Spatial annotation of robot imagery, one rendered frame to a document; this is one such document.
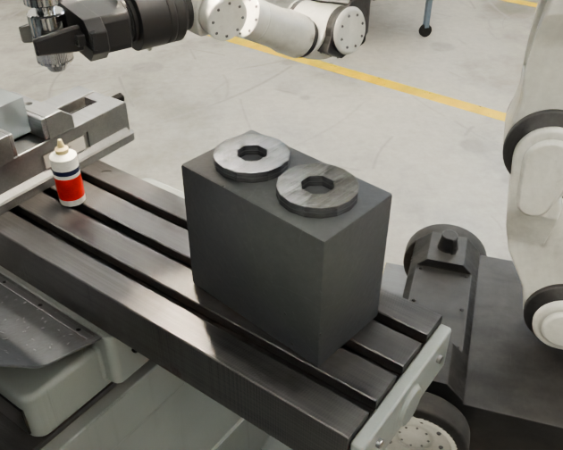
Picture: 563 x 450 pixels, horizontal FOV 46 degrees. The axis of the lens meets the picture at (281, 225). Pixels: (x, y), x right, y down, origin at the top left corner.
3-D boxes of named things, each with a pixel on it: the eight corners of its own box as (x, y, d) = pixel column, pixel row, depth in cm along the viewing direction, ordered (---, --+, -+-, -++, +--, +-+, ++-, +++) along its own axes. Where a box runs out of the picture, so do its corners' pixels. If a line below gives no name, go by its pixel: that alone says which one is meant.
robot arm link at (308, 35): (231, 38, 108) (307, 64, 122) (273, 48, 101) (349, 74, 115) (247, -28, 106) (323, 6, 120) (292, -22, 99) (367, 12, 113)
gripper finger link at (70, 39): (30, 34, 82) (79, 24, 85) (36, 59, 84) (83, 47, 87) (35, 38, 81) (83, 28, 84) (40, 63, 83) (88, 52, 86)
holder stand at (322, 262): (255, 242, 96) (251, 118, 84) (379, 315, 84) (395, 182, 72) (191, 283, 89) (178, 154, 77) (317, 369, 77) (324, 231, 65)
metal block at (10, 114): (7, 120, 109) (-2, 87, 105) (31, 130, 106) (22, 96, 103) (-21, 133, 105) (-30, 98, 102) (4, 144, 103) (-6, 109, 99)
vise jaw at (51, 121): (26, 107, 115) (21, 87, 113) (75, 127, 109) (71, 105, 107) (-4, 120, 111) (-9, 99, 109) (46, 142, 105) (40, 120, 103)
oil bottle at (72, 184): (74, 190, 107) (61, 129, 100) (91, 198, 105) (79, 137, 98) (54, 202, 104) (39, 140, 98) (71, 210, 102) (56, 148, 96)
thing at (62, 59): (31, 58, 88) (22, 17, 85) (65, 50, 91) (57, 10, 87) (45, 70, 85) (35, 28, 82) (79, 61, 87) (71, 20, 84)
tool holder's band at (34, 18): (22, 17, 85) (21, 9, 84) (57, 10, 87) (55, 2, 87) (35, 28, 82) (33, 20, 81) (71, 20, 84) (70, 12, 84)
